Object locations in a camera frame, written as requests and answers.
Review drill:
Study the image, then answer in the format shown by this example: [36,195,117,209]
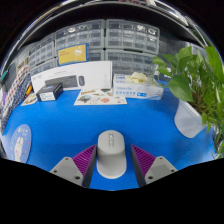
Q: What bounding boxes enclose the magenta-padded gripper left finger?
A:
[49,143,98,189]

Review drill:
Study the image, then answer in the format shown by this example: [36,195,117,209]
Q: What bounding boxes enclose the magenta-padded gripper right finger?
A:
[130,143,178,188]

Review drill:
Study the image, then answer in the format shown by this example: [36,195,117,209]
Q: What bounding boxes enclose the grey computer mouse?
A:
[96,129,128,180]

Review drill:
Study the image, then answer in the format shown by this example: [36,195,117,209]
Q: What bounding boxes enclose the round blue printed mouse pad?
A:
[9,123,33,164]

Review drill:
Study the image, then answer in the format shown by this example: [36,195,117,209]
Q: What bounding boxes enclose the green plant in white pot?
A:
[152,44,224,159]

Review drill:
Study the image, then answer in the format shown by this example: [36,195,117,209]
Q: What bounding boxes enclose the small black box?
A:
[35,82,64,102]

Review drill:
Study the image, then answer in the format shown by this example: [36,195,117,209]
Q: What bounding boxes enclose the white and blue glove box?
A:
[112,73,165,101]

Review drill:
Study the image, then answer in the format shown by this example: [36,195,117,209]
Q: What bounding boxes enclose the small yellow box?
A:
[25,84,34,96]

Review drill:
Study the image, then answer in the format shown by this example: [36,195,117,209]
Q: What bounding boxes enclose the cream crumpled gloves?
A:
[124,72,149,84]

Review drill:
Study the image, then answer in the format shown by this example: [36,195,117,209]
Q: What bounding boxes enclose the long white keyboard box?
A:
[30,60,114,94]

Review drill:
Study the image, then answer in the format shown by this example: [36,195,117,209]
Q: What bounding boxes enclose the yellow box with blue edge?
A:
[56,42,90,67]

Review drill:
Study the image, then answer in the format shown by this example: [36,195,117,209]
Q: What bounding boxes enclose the dark wall shelf unit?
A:
[6,0,209,58]

